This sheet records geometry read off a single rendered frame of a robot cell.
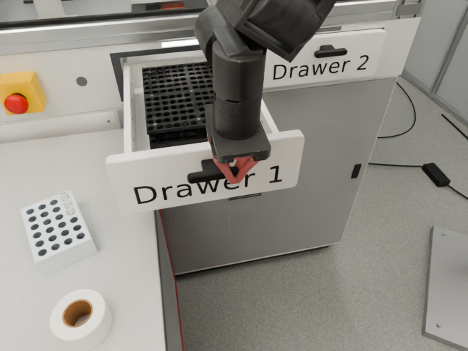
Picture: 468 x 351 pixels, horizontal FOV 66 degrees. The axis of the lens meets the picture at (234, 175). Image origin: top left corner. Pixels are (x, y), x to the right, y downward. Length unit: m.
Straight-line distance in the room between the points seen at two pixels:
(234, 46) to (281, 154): 0.22
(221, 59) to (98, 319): 0.36
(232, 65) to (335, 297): 1.19
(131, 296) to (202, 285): 0.88
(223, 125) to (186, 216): 0.73
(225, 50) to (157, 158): 0.20
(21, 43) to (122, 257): 0.45
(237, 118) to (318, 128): 0.63
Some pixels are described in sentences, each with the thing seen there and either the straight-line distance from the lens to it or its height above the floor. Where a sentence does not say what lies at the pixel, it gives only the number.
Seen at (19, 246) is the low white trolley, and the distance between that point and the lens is 0.70.
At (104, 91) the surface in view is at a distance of 0.85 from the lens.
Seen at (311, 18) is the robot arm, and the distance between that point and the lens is 0.38.
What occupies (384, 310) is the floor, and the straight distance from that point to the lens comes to 1.50.
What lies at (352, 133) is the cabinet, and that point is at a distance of 1.09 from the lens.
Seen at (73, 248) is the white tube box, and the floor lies 0.79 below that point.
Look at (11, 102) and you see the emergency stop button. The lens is 0.81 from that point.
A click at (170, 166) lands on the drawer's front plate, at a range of 0.53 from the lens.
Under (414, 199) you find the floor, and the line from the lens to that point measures 1.90.
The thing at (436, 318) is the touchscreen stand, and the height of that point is 0.03.
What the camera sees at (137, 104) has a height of 0.84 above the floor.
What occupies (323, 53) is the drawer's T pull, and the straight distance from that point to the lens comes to 0.84.
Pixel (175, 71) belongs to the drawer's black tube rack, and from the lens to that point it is 0.78.
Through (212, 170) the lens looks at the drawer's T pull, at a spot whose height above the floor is 0.91.
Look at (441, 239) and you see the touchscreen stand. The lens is 1.74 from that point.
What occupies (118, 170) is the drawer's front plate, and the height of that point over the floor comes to 0.91.
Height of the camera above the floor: 1.26
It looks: 44 degrees down
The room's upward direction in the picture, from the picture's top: straight up
